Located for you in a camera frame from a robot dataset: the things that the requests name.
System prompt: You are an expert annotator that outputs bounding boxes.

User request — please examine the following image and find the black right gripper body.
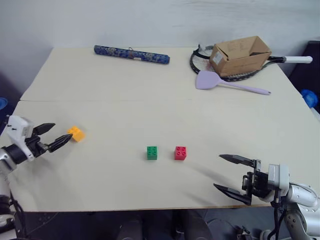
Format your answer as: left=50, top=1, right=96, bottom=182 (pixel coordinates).
left=241, top=159, right=273, bottom=200

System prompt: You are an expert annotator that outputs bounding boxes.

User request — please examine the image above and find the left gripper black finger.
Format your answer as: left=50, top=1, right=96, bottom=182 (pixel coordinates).
left=32, top=122, right=57, bottom=136
left=46, top=133, right=74, bottom=154

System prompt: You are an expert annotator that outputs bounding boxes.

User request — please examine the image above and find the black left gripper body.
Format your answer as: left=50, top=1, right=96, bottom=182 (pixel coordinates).
left=24, top=134, right=50, bottom=158

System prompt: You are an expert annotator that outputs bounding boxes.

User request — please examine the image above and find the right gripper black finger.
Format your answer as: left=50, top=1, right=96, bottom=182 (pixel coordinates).
left=218, top=153, right=258, bottom=170
left=213, top=183, right=252, bottom=206

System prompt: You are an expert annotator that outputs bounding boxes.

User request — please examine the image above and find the orange toy brick cube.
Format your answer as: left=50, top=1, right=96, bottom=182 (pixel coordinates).
left=66, top=125, right=86, bottom=143

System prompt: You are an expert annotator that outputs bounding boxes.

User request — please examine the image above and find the red toy brick cube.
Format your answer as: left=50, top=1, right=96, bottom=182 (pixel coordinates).
left=173, top=146, right=188, bottom=161

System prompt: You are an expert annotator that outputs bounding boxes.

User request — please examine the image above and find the purple silicone spatula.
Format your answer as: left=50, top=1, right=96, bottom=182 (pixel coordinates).
left=195, top=70, right=272, bottom=96

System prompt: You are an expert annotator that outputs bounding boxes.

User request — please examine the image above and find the green toy brick cube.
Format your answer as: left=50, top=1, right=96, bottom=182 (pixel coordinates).
left=145, top=145, right=159, bottom=161

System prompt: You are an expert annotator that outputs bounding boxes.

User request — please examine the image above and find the brown cardboard box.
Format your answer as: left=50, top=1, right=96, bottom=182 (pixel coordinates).
left=209, top=35, right=273, bottom=77

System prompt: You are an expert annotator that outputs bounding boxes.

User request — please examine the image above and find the blue patterned rolled tube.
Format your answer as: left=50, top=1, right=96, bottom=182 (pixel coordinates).
left=93, top=44, right=172, bottom=65

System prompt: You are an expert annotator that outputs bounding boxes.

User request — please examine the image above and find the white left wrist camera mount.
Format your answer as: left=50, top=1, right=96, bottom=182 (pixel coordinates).
left=5, top=115, right=36, bottom=161

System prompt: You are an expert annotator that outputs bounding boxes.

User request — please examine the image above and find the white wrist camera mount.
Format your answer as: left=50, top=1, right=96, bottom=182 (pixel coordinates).
left=5, top=115, right=36, bottom=161
left=259, top=163, right=291, bottom=203

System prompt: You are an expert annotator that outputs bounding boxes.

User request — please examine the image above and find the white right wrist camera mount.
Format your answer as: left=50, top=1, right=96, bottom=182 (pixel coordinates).
left=259, top=163, right=291, bottom=203

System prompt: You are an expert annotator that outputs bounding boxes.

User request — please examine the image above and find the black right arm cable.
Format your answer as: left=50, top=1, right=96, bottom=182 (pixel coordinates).
left=268, top=189, right=288, bottom=240

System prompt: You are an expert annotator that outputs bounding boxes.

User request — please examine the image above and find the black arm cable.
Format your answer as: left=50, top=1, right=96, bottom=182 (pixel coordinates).
left=0, top=172, right=28, bottom=240
left=268, top=189, right=288, bottom=240

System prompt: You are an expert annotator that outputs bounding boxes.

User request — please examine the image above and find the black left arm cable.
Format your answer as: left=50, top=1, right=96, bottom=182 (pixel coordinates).
left=0, top=172, right=28, bottom=240

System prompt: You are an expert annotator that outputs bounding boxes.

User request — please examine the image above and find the black racket with white handle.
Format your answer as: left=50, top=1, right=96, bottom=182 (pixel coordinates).
left=189, top=44, right=314, bottom=82

